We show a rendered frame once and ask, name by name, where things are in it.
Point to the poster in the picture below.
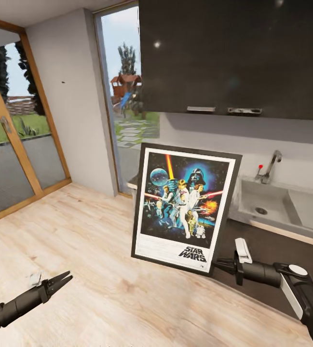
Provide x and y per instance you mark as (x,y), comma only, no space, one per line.
(183,198)

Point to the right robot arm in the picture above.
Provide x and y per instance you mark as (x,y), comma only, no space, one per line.
(294,280)

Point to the cabinet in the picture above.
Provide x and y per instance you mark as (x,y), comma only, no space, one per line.
(245,58)

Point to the fixed window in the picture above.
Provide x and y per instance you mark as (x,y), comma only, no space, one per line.
(118,44)

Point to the drop in sink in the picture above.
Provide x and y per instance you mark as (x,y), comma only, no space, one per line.
(283,205)

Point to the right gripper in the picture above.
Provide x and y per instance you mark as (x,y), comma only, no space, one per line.
(254,271)

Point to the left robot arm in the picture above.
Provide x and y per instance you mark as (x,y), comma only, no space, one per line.
(38,292)

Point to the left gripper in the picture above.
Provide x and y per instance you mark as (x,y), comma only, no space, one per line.
(34,297)

